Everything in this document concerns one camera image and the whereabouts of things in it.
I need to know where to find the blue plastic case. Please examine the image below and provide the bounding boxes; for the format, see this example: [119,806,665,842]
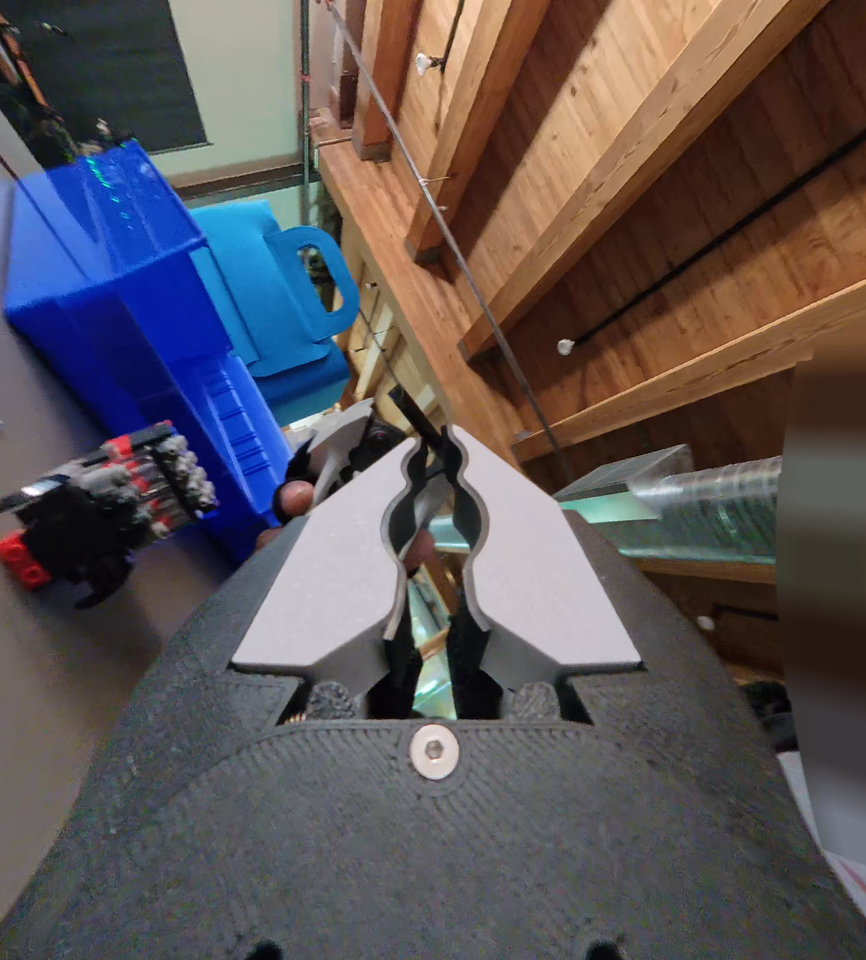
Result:
[189,198,361,406]

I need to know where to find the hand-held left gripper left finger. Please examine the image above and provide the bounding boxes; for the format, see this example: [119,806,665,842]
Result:
[230,436,430,702]

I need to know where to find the silver ventilation duct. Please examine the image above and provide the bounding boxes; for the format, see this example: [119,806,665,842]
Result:
[631,453,785,560]

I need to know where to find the white sheet red lines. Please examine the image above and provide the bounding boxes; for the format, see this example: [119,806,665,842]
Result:
[778,750,866,960]

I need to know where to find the person's right hand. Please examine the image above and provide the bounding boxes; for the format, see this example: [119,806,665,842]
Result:
[255,478,316,552]

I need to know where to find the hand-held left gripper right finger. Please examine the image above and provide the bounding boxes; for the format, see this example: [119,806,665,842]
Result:
[442,424,644,697]

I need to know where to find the black wall board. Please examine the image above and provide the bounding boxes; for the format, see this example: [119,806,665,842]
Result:
[0,0,209,155]

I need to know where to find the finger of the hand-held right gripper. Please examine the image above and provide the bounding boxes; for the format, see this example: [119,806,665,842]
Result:
[390,384,451,462]
[304,399,377,498]

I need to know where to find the black red brick model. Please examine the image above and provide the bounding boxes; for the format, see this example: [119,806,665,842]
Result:
[0,420,220,610]

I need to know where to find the blue plastic bin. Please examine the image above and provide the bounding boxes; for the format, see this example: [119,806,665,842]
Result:
[4,141,295,565]

